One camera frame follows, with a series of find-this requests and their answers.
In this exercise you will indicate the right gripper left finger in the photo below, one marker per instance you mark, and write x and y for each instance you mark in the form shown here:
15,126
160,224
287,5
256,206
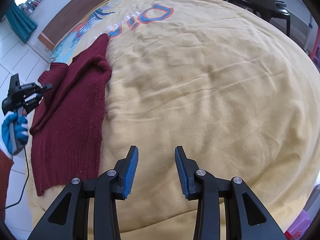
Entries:
67,216

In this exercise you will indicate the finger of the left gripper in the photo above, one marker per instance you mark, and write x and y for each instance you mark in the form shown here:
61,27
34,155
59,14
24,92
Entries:
46,87
35,101

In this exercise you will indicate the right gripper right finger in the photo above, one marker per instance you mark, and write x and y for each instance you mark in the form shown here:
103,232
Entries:
245,215

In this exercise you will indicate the maroon knit sweater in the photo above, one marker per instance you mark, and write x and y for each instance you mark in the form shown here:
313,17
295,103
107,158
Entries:
67,125

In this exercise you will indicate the blue gloved left hand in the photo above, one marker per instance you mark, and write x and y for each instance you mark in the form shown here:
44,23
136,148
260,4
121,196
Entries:
14,133

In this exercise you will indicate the white wardrobe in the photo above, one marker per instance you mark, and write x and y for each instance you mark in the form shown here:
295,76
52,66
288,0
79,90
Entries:
17,58

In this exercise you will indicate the teal curtain left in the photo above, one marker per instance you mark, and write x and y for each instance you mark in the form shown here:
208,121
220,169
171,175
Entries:
22,25

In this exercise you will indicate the wooden headboard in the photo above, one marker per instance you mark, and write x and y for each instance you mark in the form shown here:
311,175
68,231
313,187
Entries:
65,18

